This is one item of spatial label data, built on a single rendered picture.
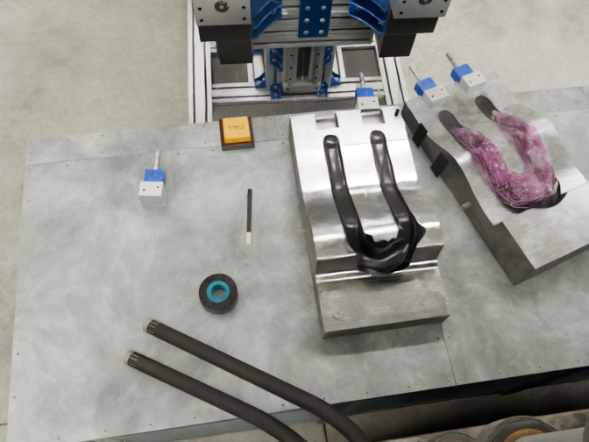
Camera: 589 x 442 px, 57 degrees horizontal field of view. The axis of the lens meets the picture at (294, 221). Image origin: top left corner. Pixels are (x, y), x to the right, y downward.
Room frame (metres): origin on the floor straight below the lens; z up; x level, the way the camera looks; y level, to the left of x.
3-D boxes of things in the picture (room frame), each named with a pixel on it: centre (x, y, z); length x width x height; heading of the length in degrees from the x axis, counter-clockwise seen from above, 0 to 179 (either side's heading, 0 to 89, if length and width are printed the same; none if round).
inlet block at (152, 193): (0.60, 0.33, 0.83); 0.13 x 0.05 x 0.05; 5
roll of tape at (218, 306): (0.33, 0.14, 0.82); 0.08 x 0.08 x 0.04
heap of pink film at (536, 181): (0.70, -0.47, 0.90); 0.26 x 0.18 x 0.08; 30
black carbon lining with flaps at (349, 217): (0.55, -0.16, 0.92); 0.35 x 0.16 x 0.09; 13
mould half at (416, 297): (0.54, -0.15, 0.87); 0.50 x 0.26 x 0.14; 13
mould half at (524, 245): (0.70, -0.48, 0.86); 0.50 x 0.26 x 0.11; 30
